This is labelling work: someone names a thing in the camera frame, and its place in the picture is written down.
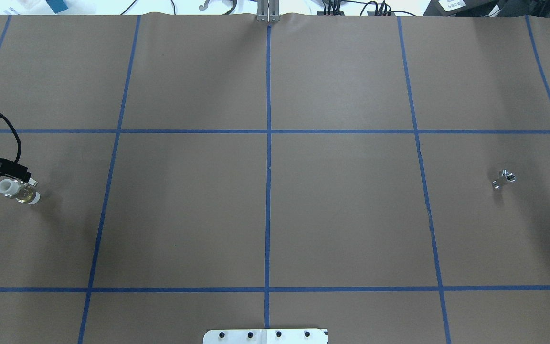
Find black device with white label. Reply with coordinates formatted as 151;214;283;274
423;0;499;17

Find aluminium profile post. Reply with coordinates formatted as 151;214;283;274
256;0;281;24

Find white PPR brass valve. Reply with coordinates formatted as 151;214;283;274
0;178;40;205

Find white metal camera stand base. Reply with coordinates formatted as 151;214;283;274
202;328;329;344

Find black cables on back bench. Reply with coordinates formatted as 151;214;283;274
120;0;423;17

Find chrome metal pipe fitting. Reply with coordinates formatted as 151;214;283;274
492;169;517;190

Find teal box on bench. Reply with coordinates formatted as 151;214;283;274
46;0;69;14

